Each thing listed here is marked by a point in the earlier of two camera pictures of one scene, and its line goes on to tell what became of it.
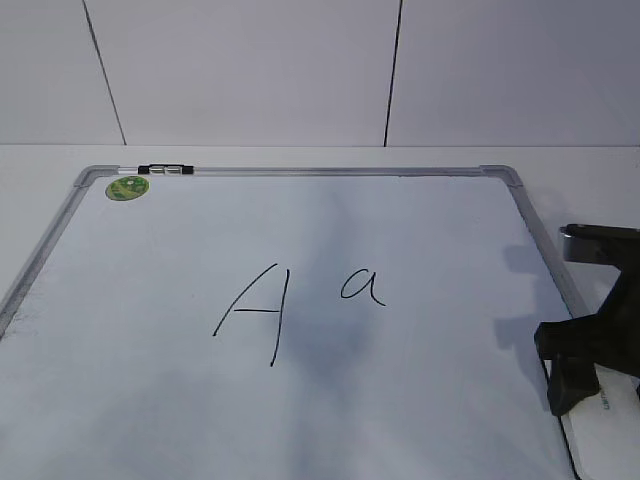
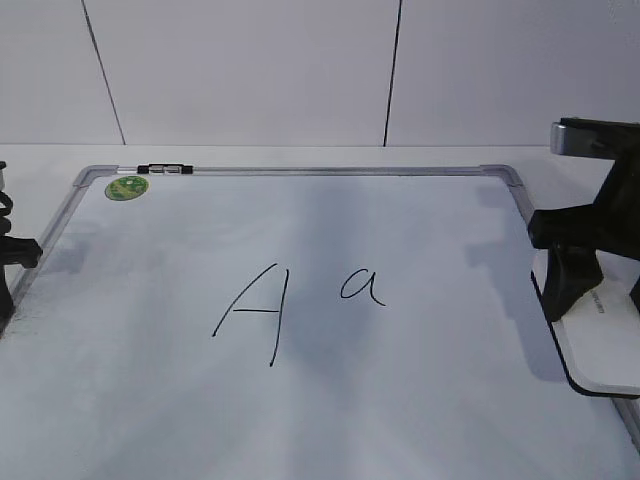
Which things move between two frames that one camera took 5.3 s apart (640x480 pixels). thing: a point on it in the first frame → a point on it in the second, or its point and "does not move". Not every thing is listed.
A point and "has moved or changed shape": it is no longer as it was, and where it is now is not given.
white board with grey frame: [284, 322] does not move
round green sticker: [128, 187] does not move
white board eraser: [603, 431] has moved or changed shape
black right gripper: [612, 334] → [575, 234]
